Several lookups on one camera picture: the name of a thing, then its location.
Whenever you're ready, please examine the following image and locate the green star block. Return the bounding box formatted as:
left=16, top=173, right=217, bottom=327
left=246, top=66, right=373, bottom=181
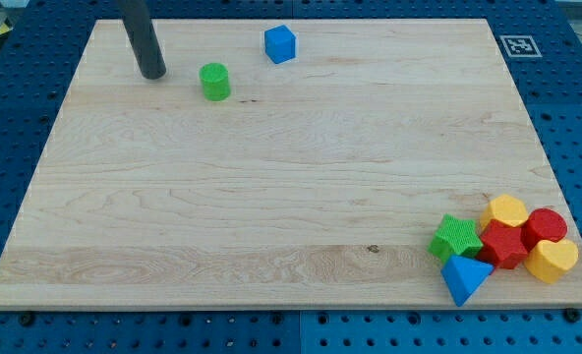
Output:
left=428, top=213, right=483, bottom=264

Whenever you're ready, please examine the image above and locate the blue cube block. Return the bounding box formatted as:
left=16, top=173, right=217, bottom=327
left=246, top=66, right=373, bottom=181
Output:
left=263, top=25, right=296, bottom=64

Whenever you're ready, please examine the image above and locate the red cylinder block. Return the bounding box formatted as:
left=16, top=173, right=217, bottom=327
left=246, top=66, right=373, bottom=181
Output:
left=521, top=207, right=568, bottom=252

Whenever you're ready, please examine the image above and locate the blue triangle block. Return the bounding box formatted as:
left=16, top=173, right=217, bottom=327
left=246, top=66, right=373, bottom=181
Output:
left=440, top=255, right=494, bottom=307

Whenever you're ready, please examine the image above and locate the red star block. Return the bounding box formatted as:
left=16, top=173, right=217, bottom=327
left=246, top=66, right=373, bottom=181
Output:
left=476, top=219, right=528, bottom=269

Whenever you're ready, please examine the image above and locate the yellow heart block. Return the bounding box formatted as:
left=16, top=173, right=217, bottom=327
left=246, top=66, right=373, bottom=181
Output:
left=524, top=239, right=579, bottom=284

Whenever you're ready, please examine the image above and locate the white fiducial marker tag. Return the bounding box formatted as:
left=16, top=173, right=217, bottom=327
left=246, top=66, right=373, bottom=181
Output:
left=499, top=35, right=542, bottom=58

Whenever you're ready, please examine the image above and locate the green cylinder block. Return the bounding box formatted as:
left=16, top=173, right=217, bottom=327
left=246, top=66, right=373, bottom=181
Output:
left=199, top=63, right=231, bottom=101

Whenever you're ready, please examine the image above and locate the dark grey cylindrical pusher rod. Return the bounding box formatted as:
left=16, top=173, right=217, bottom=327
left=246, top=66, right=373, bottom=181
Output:
left=116, top=0, right=166, bottom=80

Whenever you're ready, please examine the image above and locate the yellow hexagon block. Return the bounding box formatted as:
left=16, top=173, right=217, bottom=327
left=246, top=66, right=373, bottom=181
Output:
left=479, top=194, right=529, bottom=229

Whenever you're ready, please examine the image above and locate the light wooden board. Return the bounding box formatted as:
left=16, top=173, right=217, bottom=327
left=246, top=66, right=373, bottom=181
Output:
left=0, top=19, right=569, bottom=311

